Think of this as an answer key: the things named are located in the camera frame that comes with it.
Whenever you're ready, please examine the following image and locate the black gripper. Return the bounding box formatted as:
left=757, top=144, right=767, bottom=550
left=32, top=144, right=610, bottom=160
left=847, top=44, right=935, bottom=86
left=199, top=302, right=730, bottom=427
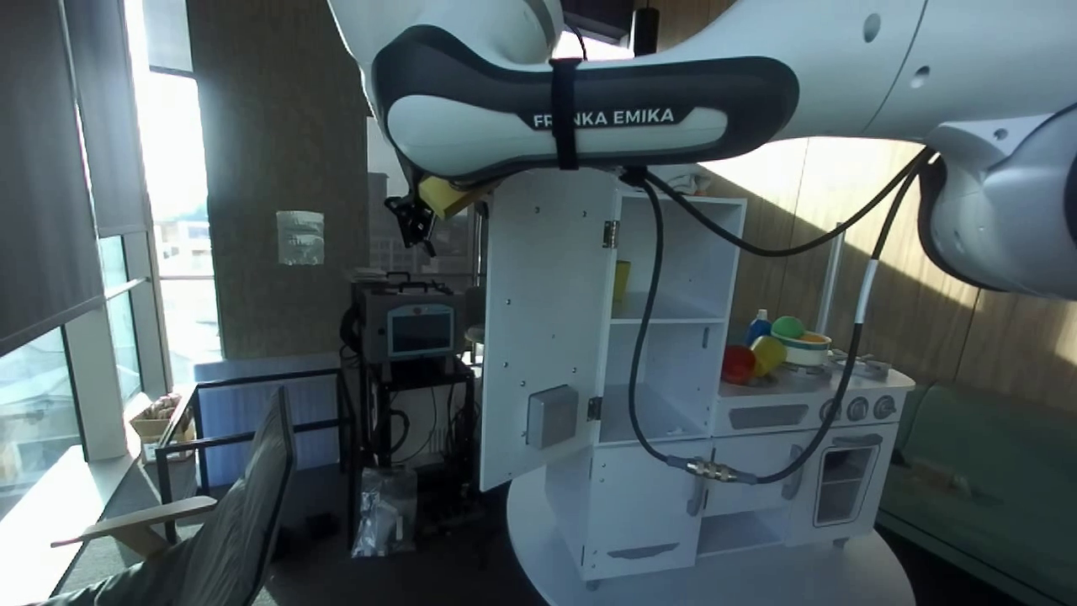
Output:
left=384, top=192, right=439, bottom=253

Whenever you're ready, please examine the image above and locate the tall white fridge cabinet door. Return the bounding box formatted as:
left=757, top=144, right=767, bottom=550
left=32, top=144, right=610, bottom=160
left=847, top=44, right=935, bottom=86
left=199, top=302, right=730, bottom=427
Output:
left=478, top=164, right=624, bottom=494

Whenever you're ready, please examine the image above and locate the short white fridge cabinet door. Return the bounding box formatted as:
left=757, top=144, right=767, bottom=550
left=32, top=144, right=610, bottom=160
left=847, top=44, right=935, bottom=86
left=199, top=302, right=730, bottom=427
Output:
left=581, top=441, right=707, bottom=586

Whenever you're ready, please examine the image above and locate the white under-counter cabinet door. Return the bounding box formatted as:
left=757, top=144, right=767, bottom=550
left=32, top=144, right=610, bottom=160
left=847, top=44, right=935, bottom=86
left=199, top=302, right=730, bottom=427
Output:
left=700, top=432, right=815, bottom=520

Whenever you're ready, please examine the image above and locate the grey device with screen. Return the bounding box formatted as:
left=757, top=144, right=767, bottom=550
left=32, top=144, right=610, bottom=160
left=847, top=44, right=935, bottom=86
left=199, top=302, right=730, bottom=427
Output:
left=348, top=273, right=466, bottom=373

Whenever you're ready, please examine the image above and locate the black equipment cart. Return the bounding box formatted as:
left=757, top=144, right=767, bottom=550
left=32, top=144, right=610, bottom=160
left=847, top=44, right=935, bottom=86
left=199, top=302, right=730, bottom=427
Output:
left=341, top=356, right=480, bottom=533

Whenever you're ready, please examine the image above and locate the clear plastic bag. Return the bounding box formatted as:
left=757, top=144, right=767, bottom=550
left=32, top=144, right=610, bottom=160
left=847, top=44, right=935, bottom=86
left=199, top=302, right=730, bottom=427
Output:
left=351, top=465, right=420, bottom=564

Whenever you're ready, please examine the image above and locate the black ceiling-mounted device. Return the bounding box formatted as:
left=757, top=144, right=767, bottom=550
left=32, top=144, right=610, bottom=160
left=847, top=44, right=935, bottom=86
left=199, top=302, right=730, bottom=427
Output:
left=628, top=0, right=660, bottom=58

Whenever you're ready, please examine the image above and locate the dark roller window blind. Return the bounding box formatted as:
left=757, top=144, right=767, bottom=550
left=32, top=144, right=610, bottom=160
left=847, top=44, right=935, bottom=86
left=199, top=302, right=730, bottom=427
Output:
left=62, top=0, right=156, bottom=244
left=0, top=0, right=111, bottom=363

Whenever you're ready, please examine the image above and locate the wooden folding deck chair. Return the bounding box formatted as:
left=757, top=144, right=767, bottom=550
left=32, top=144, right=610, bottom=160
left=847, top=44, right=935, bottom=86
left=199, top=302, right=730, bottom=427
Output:
left=48, top=384, right=301, bottom=606

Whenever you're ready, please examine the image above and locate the red toy cup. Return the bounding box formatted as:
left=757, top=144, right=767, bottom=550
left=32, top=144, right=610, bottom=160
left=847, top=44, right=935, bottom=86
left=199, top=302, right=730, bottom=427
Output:
left=720, top=345, right=760, bottom=386

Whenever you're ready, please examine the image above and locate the yellow toy cup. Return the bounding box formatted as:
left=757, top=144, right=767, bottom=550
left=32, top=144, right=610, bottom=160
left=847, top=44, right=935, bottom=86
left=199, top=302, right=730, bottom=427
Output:
left=747, top=334, right=788, bottom=381

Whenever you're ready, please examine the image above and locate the green toy item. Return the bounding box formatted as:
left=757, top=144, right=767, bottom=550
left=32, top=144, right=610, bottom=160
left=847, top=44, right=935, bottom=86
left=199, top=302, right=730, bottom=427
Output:
left=767, top=313, right=812, bottom=345

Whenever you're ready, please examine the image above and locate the white toy kitchen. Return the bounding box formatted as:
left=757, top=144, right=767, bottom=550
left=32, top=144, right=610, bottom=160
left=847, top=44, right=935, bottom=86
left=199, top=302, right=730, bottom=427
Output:
left=541, top=188, right=918, bottom=586

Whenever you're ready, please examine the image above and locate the white bowl with green rim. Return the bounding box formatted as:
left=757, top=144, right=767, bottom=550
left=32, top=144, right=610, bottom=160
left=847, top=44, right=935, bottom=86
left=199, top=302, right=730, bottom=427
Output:
left=782, top=331, right=836, bottom=369

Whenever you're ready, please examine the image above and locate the round white platform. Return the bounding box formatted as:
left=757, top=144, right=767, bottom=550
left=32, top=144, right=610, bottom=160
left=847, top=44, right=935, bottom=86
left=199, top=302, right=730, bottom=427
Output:
left=503, top=465, right=918, bottom=606

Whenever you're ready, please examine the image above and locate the white toy oven door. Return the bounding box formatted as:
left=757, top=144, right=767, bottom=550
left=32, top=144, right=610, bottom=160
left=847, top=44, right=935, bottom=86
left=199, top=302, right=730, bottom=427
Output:
left=812, top=432, right=885, bottom=530

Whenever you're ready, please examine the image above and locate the green sofa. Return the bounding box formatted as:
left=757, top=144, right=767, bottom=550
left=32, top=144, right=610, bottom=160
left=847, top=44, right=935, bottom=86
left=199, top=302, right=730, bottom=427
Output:
left=877, top=381, right=1077, bottom=606

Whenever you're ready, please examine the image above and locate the wrist camera with yellow mount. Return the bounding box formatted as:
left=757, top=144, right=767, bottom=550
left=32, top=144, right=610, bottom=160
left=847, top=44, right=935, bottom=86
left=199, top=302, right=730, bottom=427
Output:
left=413, top=173, right=493, bottom=224

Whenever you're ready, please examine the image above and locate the grey wall poster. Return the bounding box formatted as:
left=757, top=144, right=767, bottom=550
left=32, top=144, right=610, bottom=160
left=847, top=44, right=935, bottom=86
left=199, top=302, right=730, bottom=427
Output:
left=274, top=208, right=330, bottom=270

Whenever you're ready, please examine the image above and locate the black metal rail frame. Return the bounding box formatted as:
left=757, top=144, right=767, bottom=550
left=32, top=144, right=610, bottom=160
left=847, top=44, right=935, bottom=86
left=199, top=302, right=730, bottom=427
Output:
left=152, top=368, right=355, bottom=510

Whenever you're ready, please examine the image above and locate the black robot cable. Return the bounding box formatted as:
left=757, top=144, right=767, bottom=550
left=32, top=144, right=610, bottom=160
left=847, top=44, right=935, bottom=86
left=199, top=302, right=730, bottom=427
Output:
left=619, top=144, right=939, bottom=490

